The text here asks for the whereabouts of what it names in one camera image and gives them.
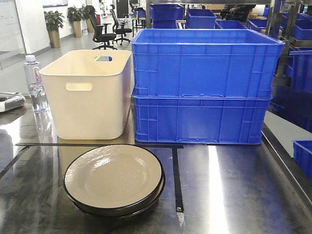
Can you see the stainless steel work table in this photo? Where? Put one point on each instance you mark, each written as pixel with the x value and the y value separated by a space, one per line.
pixel 226 189

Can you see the beige black-rimmed plate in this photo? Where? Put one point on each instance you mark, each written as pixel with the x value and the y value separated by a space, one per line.
pixel 146 207
pixel 113 179

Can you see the white handheld device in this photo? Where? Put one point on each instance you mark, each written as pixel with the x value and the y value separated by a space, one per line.
pixel 10 101

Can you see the black office chair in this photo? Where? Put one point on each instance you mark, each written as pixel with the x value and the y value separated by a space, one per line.
pixel 119 27
pixel 100 31

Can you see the cream plastic tub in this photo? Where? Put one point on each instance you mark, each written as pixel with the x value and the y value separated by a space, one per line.
pixel 89 93

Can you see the clear water bottle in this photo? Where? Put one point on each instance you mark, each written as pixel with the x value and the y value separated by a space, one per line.
pixel 35 85

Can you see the upper stacked blue crate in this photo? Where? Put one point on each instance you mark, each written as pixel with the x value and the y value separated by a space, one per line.
pixel 236 63

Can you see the potted plant gold pot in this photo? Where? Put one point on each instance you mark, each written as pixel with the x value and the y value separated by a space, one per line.
pixel 54 21

